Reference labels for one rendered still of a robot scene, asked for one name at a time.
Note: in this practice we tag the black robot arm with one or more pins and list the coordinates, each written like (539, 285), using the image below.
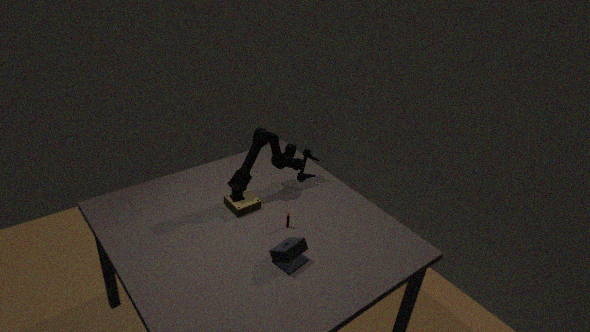
(261, 137)

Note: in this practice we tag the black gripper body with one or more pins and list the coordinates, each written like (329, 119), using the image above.
(300, 164)

